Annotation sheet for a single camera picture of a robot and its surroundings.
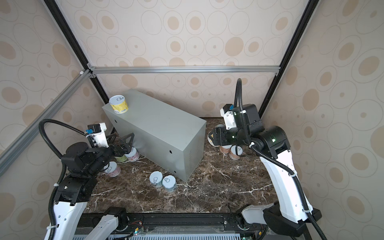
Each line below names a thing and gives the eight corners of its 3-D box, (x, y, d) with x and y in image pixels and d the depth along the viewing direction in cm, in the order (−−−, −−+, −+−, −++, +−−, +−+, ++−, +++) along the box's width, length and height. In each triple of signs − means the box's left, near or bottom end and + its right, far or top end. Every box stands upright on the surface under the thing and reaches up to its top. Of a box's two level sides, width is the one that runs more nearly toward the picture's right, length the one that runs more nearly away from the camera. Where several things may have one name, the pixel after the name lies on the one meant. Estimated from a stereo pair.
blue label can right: (163, 191, 86) (161, 188, 81) (164, 179, 90) (163, 175, 85) (175, 191, 86) (174, 188, 81) (176, 179, 90) (175, 175, 85)
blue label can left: (150, 187, 87) (148, 183, 82) (152, 175, 92) (150, 171, 87) (163, 187, 87) (161, 183, 82) (164, 175, 92) (163, 171, 87)
